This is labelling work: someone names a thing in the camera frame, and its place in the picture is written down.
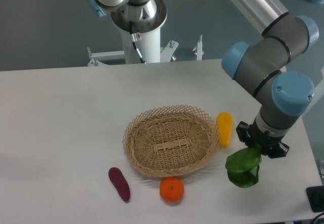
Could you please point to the black device at table edge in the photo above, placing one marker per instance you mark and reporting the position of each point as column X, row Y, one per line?
column 315, row 198

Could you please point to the white metal base frame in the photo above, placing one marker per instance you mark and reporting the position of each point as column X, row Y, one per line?
column 145, row 50

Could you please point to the green leafy vegetable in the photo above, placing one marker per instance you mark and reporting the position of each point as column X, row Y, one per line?
column 243, row 167

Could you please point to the purple sweet potato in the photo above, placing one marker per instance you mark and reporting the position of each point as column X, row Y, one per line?
column 118, row 180

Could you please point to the yellow pepper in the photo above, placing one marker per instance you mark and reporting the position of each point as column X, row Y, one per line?
column 224, row 124

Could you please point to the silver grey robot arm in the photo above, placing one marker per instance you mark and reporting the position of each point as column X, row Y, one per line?
column 283, row 96

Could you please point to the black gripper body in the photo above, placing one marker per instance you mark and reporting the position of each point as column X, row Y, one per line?
column 263, row 140

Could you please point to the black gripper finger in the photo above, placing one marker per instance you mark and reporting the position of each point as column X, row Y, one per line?
column 279, row 150
column 243, row 132

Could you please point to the orange tangerine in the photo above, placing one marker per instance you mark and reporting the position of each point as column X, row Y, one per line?
column 171, row 189

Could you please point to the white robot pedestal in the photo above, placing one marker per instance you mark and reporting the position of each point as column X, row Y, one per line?
column 140, row 30

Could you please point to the woven wicker basket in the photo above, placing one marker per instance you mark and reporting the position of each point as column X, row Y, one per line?
column 171, row 141

